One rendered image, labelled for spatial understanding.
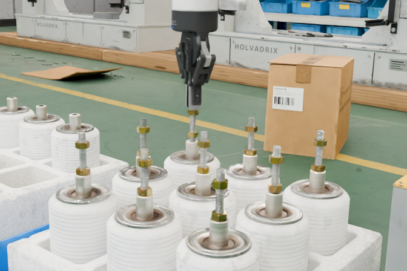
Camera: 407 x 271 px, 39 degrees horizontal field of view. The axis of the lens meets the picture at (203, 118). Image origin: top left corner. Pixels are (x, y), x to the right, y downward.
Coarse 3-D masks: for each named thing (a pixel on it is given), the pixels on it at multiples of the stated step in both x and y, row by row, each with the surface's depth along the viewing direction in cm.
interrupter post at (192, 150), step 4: (188, 140) 98; (196, 140) 98; (188, 144) 97; (192, 144) 97; (196, 144) 97; (188, 148) 97; (192, 148) 97; (196, 148) 97; (188, 152) 97; (192, 152) 97; (196, 152) 97; (188, 156) 97; (192, 156) 97; (196, 156) 97
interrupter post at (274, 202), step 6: (270, 192) 74; (282, 192) 74; (270, 198) 74; (276, 198) 73; (282, 198) 74; (270, 204) 74; (276, 204) 74; (282, 204) 75; (270, 210) 74; (276, 210) 74; (270, 216) 74; (276, 216) 74
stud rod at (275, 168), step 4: (276, 148) 73; (276, 152) 73; (276, 156) 73; (272, 168) 74; (276, 168) 73; (272, 172) 74; (276, 172) 73; (272, 176) 74; (276, 176) 73; (272, 180) 74; (276, 180) 74; (272, 184) 74; (276, 184) 74; (272, 192) 74
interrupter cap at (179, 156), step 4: (176, 152) 100; (180, 152) 100; (184, 152) 100; (208, 152) 100; (172, 156) 98; (176, 156) 98; (180, 156) 98; (184, 156) 99; (208, 156) 98; (212, 156) 98; (172, 160) 96; (176, 160) 96; (180, 160) 96; (184, 160) 96; (188, 160) 96; (192, 160) 96; (196, 160) 96; (208, 160) 96; (212, 160) 97; (184, 164) 95; (188, 164) 95; (192, 164) 95; (196, 164) 95
